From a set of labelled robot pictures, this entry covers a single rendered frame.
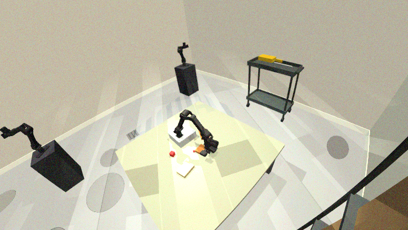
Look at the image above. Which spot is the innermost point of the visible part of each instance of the tan block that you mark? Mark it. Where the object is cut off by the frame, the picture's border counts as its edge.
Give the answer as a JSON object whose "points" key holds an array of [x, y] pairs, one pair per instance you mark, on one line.
{"points": [[185, 169]]}

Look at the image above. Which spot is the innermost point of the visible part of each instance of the orange square block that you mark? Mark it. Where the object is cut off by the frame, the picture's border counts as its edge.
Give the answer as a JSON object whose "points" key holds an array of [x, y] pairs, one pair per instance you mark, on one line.
{"points": [[200, 148]]}

